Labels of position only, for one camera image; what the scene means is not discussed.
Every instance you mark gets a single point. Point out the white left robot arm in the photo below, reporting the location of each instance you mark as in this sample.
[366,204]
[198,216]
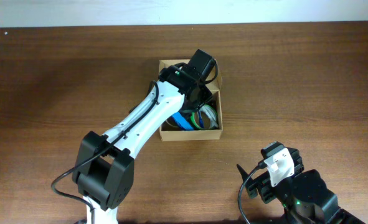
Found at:
[105,163]

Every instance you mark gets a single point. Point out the blue plastic case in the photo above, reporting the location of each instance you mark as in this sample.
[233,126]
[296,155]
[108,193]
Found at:
[182,122]

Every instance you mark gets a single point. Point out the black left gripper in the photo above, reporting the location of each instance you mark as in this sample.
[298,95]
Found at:
[200,95]

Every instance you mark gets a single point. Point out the brown cardboard box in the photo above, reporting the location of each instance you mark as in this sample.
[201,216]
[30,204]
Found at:
[168,133]

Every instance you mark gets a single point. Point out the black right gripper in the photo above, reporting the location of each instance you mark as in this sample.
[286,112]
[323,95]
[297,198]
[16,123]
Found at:
[258,185]

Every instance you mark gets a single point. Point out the beige masking tape roll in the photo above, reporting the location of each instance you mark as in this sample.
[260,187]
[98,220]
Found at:
[171,123]

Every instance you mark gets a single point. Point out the black marker pen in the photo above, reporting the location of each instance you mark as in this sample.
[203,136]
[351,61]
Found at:
[212,115]

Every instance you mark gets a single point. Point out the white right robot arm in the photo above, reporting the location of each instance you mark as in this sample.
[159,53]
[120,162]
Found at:
[303,194]

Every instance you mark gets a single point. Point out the blue ballpoint pen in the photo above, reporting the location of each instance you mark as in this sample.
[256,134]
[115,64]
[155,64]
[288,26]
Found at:
[201,123]

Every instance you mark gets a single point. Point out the green tape roll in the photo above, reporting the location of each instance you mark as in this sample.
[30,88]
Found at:
[196,122]

